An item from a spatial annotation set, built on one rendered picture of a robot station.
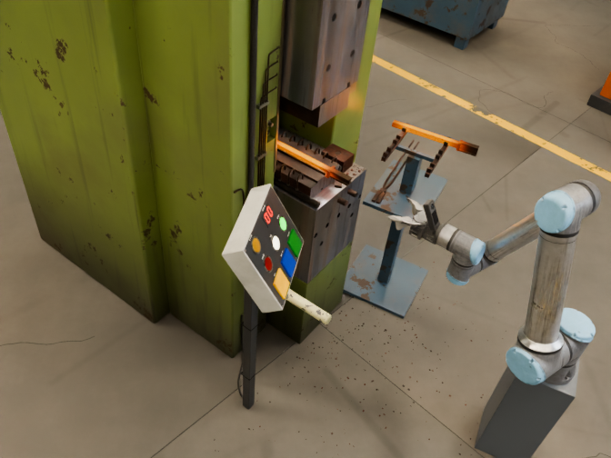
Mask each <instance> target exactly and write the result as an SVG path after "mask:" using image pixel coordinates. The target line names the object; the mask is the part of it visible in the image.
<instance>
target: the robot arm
mask: <svg viewBox="0 0 611 458"><path fill-rule="evenodd" d="M406 200H407V201H408V202H409V203H410V204H411V205H412V213H413V215H416V216H413V219H414V220H412V219H411V218H410V217H408V216H406V217H401V216H395V215H391V216H388V217H387V218H388V219H390V220H391V221H394V222H396V230H401V229H402V228H403V227H405V226H411V227H410V230H409V234H410V235H412V234H415V235H417V237H416V236H414V235H412V236H414V237H415V238H417V239H418V240H421V238H424V239H426V240H427V241H428V242H430V243H432V244H437V245H439V246H441V247H443V248H445V249H446V250H447V251H449V252H451V253H453V255H452V258H451V261H450V263H449V266H448V268H447V269H446V277H447V279H448V280H449V281H450V282H451V283H452V284H456V285H465V284H467V283H468V282H469V278H470V277H471V276H473V275H475V274H477V273H479V272H481V271H483V270H484V269H486V268H487V267H489V266H491V265H493V264H496V263H497V262H498V261H500V260H501V259H502V258H504V257H506V256H508V255H509V254H511V253H513V252H515V251H516V250H518V249H520V248H522V247H523V246H525V245H527V244H529V243H531V242H533V241H535V239H537V238H538V242H537V248H536V259H535V265H534V272H533V278H532V283H531V290H530V295H529V302H528V307H527V314H526V324H525V325H523V326H522V327H521V328H520V329H519V330H518V334H517V340H516V345H515V346H513V347H511V348H510V349H509V350H508V351H507V352H506V363H507V365H508V367H509V369H510V370H511V372H512V373H513V374H514V375H515V376H516V377H517V378H518V379H519V380H520V381H522V382H524V383H527V384H531V385H537V384H539V383H542V382H545V383H550V384H554V385H562V384H566V383H569V382H570V381H571V380H572V379H573V377H574V376H575V374H576V362H577V361H578V359H579V358H580V356H581V355H582V353H583V352H584V351H585V349H586V348H587V347H588V345H589V344H590V342H591V341H592V340H593V338H594V335H595V333H596V328H595V326H594V325H593V324H592V321H591V320H590V319H589V318H588V317H587V316H586V315H584V314H582V313H581V312H578V311H577V310H575V309H571V308H564V305H565V300H566V291H567V287H568V282H569V277H570V273H571V267H572V263H573V258H574V253H575V248H576V239H577V235H578V234H579V230H580V225H581V221H582V219H583V218H585V217H587V216H589V215H590V214H592V213H593V212H594V211H595V210H596V209H597V208H598V207H599V205H600V203H601V193H600V191H599V189H598V187H597V186H596V185H595V184H593V183H592V182H590V181H587V180H581V179H580V180H575V181H572V182H570V183H568V184H566V185H564V186H562V187H560V188H558V189H556V190H555V191H552V192H549V193H547V194H545V195H544V196H543V197H542V198H540V199H539V200H538V202H537V203H536V206H535V211H534V212H533V213H531V214H530V215H529V216H527V217H526V218H524V219H522V220H521V221H519V222H518V223H516V224H514V225H512V226H511V227H509V228H507V229H506V230H505V231H504V232H502V233H501V234H498V235H497V236H495V237H494V238H492V239H490V240H488V241H486V242H482V241H480V240H479V239H478V238H475V237H474V236H472V235H470V234H467V233H465V232H463V231H461V230H459V229H457V228H455V227H454V226H452V225H450V224H447V225H445V224H441V225H440V223H439V219H438V215H437V212H436V207H435V203H434V200H433V199H428V200H427V201H426V202H425V203H424V204H423V205H421V204H419V203H418V202H416V201H414V200H412V199H409V198H406ZM439 225H440V226H439Z"/></svg>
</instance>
